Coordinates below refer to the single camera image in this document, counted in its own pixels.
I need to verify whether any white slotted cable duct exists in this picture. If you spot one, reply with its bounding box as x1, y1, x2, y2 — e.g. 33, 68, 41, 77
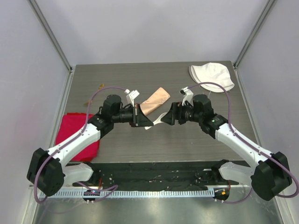
51, 188, 214, 198

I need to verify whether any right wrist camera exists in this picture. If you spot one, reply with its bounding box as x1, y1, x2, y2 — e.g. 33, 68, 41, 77
179, 87, 193, 106

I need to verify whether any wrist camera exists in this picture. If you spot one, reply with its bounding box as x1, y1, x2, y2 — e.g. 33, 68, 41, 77
179, 87, 193, 106
124, 89, 140, 106

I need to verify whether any white spoon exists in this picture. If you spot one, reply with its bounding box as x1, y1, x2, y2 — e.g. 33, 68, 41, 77
144, 112, 166, 130

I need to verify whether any aluminium frame post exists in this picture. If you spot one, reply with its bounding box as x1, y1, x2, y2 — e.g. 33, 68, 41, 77
26, 0, 75, 73
233, 0, 277, 69

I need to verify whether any left aluminium frame post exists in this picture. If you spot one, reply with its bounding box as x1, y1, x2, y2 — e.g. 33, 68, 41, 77
26, 0, 75, 73

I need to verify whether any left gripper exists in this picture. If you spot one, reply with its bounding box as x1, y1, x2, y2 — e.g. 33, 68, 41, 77
112, 103, 153, 127

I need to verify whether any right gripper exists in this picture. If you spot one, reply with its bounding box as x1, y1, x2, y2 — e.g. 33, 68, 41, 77
161, 100, 202, 126

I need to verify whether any red folded cloth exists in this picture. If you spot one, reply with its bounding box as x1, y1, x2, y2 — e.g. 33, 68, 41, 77
55, 112, 101, 162

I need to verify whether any right aluminium frame post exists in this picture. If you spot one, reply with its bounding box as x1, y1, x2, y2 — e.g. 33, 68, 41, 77
233, 0, 277, 69

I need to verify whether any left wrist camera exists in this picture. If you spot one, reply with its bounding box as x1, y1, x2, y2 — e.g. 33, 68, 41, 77
124, 89, 140, 106

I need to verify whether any white bucket hat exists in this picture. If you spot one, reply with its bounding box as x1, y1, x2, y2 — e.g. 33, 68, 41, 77
189, 63, 235, 91

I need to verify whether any gold fork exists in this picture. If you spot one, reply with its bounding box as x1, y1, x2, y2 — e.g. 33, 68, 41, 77
84, 84, 105, 106

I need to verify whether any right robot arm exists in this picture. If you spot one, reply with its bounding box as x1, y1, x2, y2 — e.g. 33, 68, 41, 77
161, 91, 292, 201

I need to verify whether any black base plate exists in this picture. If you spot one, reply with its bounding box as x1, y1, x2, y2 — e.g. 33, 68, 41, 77
83, 161, 238, 191

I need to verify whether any peach cloth napkin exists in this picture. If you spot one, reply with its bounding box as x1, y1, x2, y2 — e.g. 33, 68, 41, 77
140, 87, 170, 116

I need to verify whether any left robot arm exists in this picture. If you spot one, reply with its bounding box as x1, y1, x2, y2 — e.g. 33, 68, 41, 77
27, 90, 153, 197

